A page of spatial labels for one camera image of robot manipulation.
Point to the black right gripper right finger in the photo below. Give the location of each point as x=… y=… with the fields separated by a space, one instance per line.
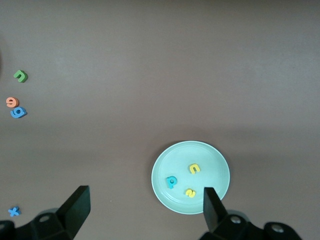
x=217 y=220

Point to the brown table cover mat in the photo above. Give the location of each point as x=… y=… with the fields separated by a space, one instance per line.
x=150 y=75

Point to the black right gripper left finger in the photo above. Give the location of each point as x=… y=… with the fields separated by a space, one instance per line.
x=62 y=220

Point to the blue foam letter g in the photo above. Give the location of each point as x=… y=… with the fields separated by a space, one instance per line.
x=23 y=110

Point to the yellow foam letter u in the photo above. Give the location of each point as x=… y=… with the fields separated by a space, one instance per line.
x=191 y=169

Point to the orange foam letter o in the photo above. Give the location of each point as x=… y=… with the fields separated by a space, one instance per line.
x=16 y=103

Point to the green foam letter u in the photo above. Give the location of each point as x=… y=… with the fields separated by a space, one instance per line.
x=23 y=76

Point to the yellow foam letter s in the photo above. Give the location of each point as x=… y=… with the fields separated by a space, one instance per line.
x=190 y=193

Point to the blue foam letter x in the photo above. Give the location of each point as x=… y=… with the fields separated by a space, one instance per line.
x=14 y=211

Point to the green plate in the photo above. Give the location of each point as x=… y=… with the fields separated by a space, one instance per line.
x=207 y=162

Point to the teal foam letter p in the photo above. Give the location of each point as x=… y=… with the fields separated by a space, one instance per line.
x=171 y=186

